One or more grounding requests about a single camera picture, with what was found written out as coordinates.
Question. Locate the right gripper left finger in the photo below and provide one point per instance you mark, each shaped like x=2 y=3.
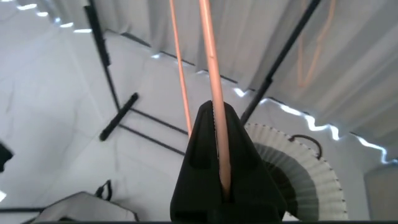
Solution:
x=192 y=193

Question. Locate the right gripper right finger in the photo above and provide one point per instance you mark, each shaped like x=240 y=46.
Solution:
x=255 y=193

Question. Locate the pink clothes hanger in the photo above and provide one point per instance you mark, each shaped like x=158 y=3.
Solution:
x=317 y=56
x=214 y=68

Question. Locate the white laundry basket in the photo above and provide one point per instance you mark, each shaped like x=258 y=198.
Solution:
x=320 y=174

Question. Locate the black clothes rack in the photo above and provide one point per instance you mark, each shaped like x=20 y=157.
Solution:
x=119 y=116

